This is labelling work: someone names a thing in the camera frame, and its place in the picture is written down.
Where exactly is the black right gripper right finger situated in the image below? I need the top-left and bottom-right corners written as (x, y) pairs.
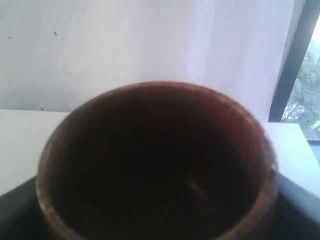
top-left (265, 173), bottom-right (320, 240)

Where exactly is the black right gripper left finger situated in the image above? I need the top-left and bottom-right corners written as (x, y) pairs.
top-left (0, 177), bottom-right (48, 240)

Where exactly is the brown wooden bowl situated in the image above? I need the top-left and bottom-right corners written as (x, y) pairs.
top-left (35, 81), bottom-right (278, 240)

